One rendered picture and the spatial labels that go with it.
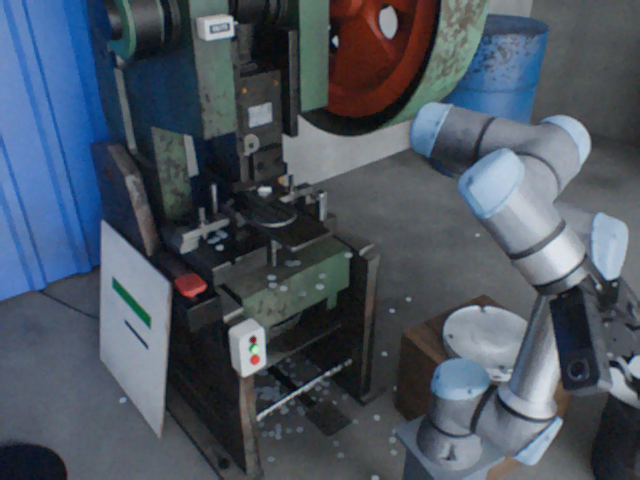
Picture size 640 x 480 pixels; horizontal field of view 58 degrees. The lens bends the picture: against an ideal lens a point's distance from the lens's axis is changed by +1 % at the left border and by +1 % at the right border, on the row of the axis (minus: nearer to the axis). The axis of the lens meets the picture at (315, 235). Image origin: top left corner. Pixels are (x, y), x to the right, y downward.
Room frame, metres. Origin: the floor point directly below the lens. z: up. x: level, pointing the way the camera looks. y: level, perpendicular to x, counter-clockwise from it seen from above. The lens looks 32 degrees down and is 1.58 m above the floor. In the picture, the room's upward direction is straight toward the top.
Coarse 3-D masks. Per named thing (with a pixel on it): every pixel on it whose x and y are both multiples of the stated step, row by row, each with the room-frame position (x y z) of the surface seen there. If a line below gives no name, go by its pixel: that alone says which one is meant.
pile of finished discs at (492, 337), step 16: (448, 320) 1.41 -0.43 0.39; (464, 320) 1.41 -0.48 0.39; (480, 320) 1.41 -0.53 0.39; (496, 320) 1.41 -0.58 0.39; (512, 320) 1.41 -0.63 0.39; (448, 336) 1.34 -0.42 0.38; (464, 336) 1.33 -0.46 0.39; (480, 336) 1.33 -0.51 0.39; (496, 336) 1.33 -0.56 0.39; (512, 336) 1.33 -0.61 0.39; (448, 352) 1.29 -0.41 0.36; (464, 352) 1.26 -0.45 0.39; (480, 352) 1.26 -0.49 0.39; (496, 352) 1.26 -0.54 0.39; (512, 352) 1.26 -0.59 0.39; (496, 368) 1.20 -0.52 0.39; (512, 368) 1.20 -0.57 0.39
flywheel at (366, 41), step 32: (352, 0) 1.66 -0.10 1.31; (384, 0) 1.61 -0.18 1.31; (416, 0) 1.53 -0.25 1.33; (352, 32) 1.70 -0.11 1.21; (416, 32) 1.48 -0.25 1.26; (352, 64) 1.70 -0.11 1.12; (384, 64) 1.60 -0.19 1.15; (416, 64) 1.47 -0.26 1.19; (352, 96) 1.65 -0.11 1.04; (384, 96) 1.55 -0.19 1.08
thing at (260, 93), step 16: (240, 64) 1.47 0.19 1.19; (256, 64) 1.53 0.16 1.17; (256, 80) 1.43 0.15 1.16; (272, 80) 1.46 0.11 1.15; (256, 96) 1.43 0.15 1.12; (272, 96) 1.46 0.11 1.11; (256, 112) 1.43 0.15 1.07; (272, 112) 1.46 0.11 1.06; (256, 128) 1.43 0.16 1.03; (272, 128) 1.46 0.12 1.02; (256, 144) 1.41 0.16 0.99; (272, 144) 1.45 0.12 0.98; (224, 160) 1.45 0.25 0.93; (240, 160) 1.39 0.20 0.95; (256, 160) 1.39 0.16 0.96; (272, 160) 1.42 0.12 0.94; (240, 176) 1.39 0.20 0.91; (256, 176) 1.39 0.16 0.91; (272, 176) 1.42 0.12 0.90
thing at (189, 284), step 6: (186, 276) 1.14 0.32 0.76; (192, 276) 1.13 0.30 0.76; (198, 276) 1.13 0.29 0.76; (180, 282) 1.11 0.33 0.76; (186, 282) 1.11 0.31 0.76; (192, 282) 1.11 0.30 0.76; (198, 282) 1.11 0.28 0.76; (180, 288) 1.09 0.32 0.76; (186, 288) 1.09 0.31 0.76; (192, 288) 1.09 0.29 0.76; (198, 288) 1.09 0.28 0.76; (204, 288) 1.10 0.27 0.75; (186, 294) 1.07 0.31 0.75; (192, 294) 1.08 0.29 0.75
